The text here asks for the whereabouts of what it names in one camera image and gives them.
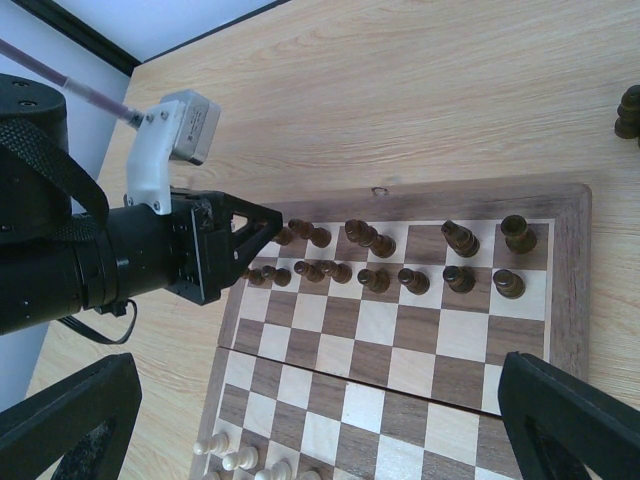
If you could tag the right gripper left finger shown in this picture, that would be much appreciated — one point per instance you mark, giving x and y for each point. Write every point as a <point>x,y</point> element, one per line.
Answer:
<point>82,424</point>

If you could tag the dark chess piece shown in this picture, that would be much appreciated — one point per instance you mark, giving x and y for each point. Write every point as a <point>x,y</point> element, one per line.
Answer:
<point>416,282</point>
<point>284,237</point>
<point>309,271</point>
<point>279,276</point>
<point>509,284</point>
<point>626,125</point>
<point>339,272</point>
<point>459,279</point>
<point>365,235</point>
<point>376,281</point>
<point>460,239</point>
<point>254,277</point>
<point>519,237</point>

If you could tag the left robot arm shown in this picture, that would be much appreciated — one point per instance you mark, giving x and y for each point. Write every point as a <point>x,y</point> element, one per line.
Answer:
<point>64,249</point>

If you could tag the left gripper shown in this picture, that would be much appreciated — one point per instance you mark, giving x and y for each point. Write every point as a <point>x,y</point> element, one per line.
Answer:
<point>217,236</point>

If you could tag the dark pawn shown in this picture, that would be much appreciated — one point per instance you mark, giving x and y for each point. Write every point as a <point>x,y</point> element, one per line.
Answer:
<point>318,236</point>

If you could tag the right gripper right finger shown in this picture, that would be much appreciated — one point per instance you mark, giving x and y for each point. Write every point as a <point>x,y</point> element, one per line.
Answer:
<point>560,427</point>

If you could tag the wooden chess board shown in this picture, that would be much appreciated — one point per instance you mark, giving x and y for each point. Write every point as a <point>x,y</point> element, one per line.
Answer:
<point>356,385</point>

